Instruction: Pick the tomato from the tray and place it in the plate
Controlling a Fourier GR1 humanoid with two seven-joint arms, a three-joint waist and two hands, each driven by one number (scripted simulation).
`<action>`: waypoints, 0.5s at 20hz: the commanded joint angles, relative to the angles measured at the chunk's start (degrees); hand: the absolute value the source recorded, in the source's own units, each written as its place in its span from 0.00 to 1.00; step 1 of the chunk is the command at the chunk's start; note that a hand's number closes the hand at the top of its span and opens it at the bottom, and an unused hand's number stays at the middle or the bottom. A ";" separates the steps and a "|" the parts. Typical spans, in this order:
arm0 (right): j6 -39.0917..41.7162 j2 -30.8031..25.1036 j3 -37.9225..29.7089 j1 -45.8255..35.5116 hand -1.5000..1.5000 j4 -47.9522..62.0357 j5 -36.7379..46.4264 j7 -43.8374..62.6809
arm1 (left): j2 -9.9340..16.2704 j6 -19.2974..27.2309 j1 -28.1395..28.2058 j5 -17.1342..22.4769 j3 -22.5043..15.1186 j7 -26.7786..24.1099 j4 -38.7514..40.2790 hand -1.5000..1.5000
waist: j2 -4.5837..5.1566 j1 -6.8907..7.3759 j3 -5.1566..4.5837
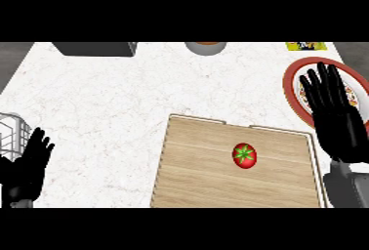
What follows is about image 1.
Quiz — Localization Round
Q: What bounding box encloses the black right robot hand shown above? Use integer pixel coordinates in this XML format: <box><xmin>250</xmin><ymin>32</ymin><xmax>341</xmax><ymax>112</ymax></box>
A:
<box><xmin>298</xmin><ymin>62</ymin><xmax>369</xmax><ymax>164</ymax></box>

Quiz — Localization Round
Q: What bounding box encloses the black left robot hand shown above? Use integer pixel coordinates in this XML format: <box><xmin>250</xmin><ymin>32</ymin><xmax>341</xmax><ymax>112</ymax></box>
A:
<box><xmin>0</xmin><ymin>127</ymin><xmax>56</xmax><ymax>203</ymax></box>

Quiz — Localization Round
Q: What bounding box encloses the red-rimmed white plate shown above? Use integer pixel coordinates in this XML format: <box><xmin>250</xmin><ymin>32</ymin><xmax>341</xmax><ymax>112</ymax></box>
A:
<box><xmin>281</xmin><ymin>56</ymin><xmax>369</xmax><ymax>129</ymax></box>

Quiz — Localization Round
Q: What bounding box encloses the red tomato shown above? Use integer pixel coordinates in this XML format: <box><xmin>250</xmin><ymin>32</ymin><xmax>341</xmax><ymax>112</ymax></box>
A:
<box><xmin>231</xmin><ymin>142</ymin><xmax>259</xmax><ymax>170</ymax></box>

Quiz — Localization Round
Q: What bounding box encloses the wooden tray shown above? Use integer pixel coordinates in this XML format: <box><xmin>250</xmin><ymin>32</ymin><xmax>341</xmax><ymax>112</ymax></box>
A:
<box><xmin>149</xmin><ymin>113</ymin><xmax>331</xmax><ymax>209</ymax></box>

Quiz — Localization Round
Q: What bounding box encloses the yellow printed packet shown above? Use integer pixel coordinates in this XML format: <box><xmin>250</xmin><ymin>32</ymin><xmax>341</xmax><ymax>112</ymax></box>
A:
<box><xmin>285</xmin><ymin>41</ymin><xmax>329</xmax><ymax>52</ymax></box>

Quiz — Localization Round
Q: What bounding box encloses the grey round pot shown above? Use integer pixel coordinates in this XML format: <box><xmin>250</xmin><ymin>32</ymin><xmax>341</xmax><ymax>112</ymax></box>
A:
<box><xmin>185</xmin><ymin>41</ymin><xmax>228</xmax><ymax>57</ymax></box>

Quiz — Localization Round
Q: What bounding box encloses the dark grey box appliance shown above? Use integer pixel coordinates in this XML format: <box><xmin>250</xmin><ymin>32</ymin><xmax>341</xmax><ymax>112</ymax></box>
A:
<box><xmin>51</xmin><ymin>41</ymin><xmax>141</xmax><ymax>58</ymax></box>

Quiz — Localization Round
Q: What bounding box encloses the white wire basket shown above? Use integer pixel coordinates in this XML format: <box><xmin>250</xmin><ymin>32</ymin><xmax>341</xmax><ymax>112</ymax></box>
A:
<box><xmin>0</xmin><ymin>111</ymin><xmax>34</xmax><ymax>163</ymax></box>

